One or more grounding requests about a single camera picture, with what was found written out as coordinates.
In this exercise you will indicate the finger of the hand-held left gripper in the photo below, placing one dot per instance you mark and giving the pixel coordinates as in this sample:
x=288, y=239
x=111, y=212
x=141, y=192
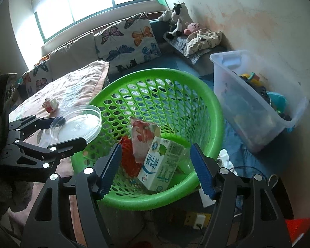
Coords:
x=57, y=148
x=33, y=124

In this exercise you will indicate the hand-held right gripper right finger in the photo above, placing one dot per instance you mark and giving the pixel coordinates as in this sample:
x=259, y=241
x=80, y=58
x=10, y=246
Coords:
x=201, y=170

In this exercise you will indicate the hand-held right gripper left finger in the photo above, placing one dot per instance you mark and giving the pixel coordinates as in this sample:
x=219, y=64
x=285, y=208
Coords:
x=111, y=170

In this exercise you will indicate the red plastic wrapper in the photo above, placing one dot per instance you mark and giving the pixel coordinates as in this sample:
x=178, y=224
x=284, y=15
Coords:
x=128, y=160

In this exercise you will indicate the clear round plastic lid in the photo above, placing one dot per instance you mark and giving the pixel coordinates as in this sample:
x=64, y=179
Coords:
x=77, y=126

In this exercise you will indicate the white green milk carton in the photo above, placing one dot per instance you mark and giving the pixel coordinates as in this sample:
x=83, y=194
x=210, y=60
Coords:
x=160, y=165

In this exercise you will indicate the pink printed pouch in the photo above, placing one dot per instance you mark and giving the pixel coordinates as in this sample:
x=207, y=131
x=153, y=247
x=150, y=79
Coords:
x=143, y=137

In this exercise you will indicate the green plastic mesh basket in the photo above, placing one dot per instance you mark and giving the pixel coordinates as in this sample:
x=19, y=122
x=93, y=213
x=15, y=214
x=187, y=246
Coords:
x=170, y=98

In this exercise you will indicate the crumpled red white wrapper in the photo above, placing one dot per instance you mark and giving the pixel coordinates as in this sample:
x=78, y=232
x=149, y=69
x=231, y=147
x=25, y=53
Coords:
x=50, y=104

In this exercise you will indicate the crumpled white tissue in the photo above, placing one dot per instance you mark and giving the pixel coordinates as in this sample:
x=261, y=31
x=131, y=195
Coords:
x=225, y=159

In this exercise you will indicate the small butterfly print pillow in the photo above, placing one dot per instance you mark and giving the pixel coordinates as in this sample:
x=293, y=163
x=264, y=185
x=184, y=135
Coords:
x=40, y=77

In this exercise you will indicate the white yellow power strip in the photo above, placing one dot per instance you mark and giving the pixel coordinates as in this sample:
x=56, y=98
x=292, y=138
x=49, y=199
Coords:
x=197, y=219

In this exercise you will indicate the pink blanket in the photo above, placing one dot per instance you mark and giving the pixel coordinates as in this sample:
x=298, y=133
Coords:
x=75, y=82

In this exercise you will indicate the clear plastic storage bin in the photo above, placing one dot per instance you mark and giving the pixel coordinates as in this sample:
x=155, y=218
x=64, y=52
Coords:
x=237, y=103

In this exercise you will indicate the beige pillow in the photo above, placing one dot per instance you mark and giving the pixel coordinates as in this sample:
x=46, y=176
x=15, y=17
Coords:
x=69, y=50

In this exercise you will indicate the pile of toys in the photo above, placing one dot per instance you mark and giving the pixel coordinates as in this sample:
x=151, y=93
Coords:
x=258, y=87

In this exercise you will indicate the large butterfly print pillow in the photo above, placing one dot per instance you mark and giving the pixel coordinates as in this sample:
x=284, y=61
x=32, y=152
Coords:
x=129, y=41

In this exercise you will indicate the dark cushioned bench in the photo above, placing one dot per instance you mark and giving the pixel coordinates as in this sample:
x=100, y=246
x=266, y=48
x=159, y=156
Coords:
x=175, y=46

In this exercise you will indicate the crumpled beige cloth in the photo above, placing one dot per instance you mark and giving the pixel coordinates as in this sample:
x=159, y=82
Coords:
x=202, y=41

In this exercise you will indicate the green framed window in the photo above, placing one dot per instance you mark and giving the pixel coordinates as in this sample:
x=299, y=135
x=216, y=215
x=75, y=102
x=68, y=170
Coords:
x=93, y=0

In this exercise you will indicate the pink plush toy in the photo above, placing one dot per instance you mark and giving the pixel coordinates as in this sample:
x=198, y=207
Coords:
x=192, y=28

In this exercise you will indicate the black white cow plush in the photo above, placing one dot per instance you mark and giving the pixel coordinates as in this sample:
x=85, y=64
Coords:
x=179, y=18

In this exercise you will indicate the grey plush toy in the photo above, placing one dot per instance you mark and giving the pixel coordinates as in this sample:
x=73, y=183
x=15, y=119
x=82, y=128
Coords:
x=165, y=16

